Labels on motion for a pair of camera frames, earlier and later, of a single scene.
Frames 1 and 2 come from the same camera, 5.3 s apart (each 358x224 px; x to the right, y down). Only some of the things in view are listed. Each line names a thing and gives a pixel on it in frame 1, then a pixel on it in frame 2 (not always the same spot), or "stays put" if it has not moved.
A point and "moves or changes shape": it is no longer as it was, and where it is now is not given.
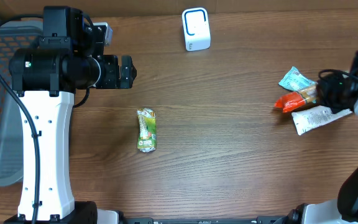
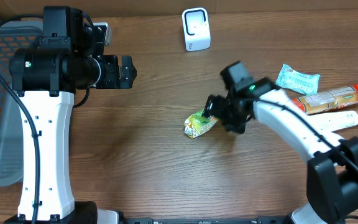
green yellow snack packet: [147, 130] → [196, 124]
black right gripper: [327, 93] → [217, 106]
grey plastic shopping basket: [1, 136] stays put
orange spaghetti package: [295, 101] moves or changes shape
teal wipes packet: [295, 81] moves or changes shape
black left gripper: [126, 72] stays put
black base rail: [150, 220] stays put
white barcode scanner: [196, 28] stays put
